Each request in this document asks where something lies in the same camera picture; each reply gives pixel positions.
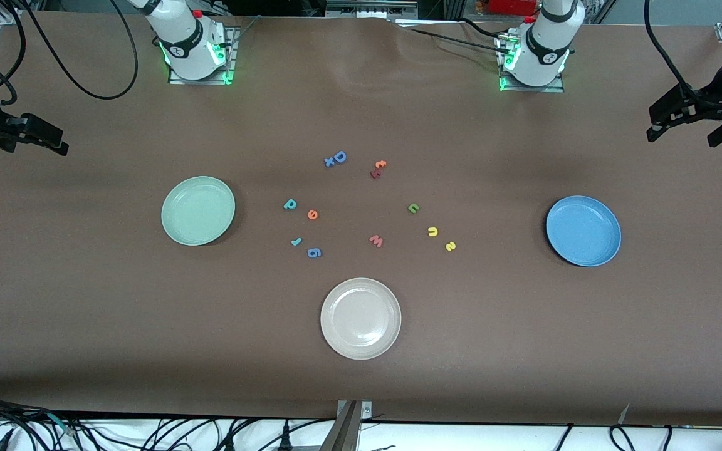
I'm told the tangled black cable bundle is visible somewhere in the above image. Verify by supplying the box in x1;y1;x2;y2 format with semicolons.
0;393;89;451

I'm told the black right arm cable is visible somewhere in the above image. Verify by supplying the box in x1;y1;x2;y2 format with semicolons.
0;0;139;106

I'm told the metal table edge bracket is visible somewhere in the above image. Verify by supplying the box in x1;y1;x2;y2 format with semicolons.
318;400;373;451

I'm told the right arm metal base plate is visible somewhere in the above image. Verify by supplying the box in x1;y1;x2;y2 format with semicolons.
168;25;236;85

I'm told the beige plate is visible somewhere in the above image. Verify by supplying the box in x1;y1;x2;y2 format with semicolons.
320;277;402;361

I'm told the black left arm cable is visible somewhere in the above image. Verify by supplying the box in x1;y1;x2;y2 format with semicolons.
642;0;694;95

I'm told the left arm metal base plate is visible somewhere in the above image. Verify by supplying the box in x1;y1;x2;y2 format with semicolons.
498;31;565;93

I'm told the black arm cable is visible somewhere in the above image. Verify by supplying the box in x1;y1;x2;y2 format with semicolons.
642;0;694;95
0;0;139;106

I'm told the blue plate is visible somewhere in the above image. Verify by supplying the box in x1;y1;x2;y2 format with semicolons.
545;195;622;267

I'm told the light green plate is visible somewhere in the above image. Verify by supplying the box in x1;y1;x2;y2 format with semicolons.
161;175;236;246

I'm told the red box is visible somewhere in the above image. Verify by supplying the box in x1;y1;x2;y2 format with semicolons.
486;0;540;16

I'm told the black base supply cable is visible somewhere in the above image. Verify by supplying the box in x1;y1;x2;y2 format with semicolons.
406;18;512;54

